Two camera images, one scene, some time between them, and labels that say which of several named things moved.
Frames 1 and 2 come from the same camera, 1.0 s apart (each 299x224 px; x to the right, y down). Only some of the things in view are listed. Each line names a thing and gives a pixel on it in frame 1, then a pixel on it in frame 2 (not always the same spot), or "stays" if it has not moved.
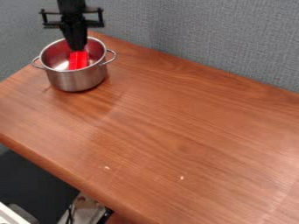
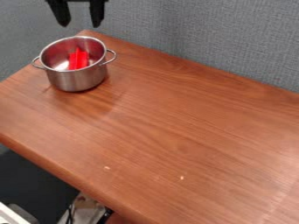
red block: (78, 59) stays
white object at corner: (13, 214) stays
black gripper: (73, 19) -> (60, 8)
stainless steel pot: (66, 80) stays
